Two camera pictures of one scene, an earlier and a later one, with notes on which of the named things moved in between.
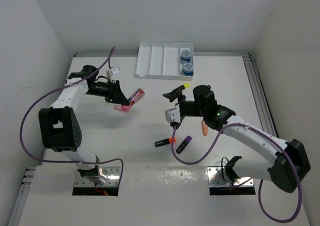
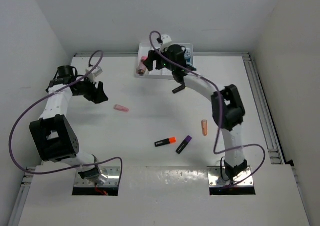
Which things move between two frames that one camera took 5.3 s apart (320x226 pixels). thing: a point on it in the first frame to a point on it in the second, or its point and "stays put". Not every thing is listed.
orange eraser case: [205, 128] stays put
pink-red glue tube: [138, 94] to [141, 69]
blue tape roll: [185, 56] stays put
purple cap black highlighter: [183, 144] stays put
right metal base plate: [216, 178] stays put
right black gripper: [172, 95] to [154, 56]
